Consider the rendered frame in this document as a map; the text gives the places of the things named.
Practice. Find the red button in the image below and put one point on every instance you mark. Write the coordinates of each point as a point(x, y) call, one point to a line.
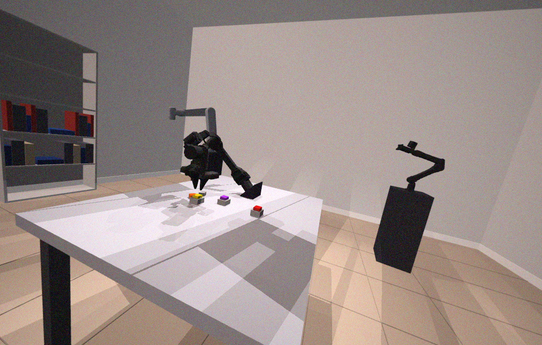
point(257, 211)

